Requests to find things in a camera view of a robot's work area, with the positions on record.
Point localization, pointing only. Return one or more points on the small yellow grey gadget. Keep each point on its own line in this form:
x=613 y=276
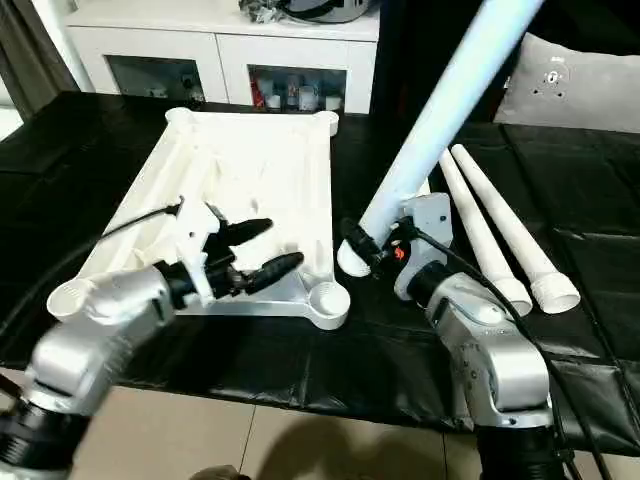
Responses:
x=262 y=10

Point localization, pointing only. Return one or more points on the white plastic table leg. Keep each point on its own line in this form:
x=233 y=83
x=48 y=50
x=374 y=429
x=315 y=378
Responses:
x=427 y=186
x=480 y=235
x=515 y=225
x=450 y=100

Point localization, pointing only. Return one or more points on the black furniture with yellow label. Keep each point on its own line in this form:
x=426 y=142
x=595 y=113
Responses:
x=410 y=50

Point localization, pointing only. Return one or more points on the black work mat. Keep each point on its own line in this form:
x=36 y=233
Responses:
x=80 y=160

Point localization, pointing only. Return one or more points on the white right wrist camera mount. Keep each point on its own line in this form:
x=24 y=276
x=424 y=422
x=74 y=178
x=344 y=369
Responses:
x=430 y=225

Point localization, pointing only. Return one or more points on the white plastic table top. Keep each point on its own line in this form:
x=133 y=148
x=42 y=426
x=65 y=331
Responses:
x=250 y=170

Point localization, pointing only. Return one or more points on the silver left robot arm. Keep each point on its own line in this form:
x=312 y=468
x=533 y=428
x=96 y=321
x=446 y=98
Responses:
x=80 y=340

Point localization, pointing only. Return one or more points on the grey round appliance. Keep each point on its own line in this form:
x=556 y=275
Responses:
x=325 y=8

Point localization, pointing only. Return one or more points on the grey cushion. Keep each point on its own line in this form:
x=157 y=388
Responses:
x=580 y=85

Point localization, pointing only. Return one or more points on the white glass-door cabinet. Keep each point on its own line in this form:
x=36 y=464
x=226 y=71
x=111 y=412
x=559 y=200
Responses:
x=150 y=40

